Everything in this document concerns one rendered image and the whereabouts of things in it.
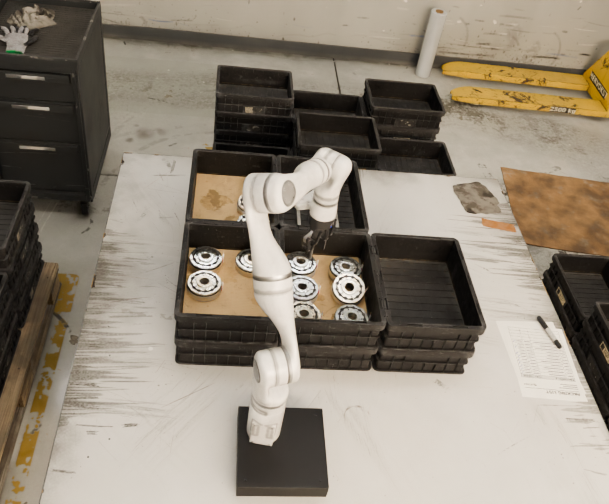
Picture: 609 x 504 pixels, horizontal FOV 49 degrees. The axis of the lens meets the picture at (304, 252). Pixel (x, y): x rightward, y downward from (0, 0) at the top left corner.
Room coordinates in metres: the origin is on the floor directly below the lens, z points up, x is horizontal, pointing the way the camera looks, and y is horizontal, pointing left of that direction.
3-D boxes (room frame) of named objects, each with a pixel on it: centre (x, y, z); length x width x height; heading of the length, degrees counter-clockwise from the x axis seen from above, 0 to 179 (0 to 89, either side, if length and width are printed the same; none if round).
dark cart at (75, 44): (2.73, 1.35, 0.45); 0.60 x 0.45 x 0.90; 10
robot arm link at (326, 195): (1.46, -0.04, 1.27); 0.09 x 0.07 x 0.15; 65
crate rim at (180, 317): (1.40, 0.21, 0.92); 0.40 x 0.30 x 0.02; 10
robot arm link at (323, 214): (1.47, -0.02, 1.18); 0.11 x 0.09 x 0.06; 57
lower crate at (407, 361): (1.50, -0.38, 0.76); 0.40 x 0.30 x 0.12; 10
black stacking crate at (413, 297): (1.50, -0.38, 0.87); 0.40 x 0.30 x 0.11; 10
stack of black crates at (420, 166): (2.86, -0.45, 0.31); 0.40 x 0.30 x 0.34; 100
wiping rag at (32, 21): (2.84, 1.42, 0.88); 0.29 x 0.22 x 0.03; 10
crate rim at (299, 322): (1.45, -0.09, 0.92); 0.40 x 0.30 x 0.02; 10
